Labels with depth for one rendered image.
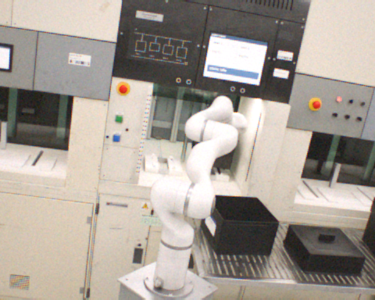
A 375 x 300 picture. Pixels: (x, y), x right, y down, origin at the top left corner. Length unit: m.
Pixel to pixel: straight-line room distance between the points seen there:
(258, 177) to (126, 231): 0.75
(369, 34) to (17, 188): 1.94
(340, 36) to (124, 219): 1.44
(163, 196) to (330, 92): 1.16
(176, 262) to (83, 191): 0.86
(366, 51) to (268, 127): 0.64
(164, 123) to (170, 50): 1.07
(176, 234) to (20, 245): 1.17
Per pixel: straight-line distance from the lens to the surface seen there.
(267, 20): 2.24
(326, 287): 2.06
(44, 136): 2.77
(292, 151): 2.41
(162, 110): 3.14
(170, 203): 1.57
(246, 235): 2.04
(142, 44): 2.16
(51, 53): 2.20
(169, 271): 1.69
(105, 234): 2.47
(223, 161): 2.56
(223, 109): 1.93
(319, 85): 2.36
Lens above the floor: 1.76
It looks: 17 degrees down
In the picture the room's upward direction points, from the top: 10 degrees clockwise
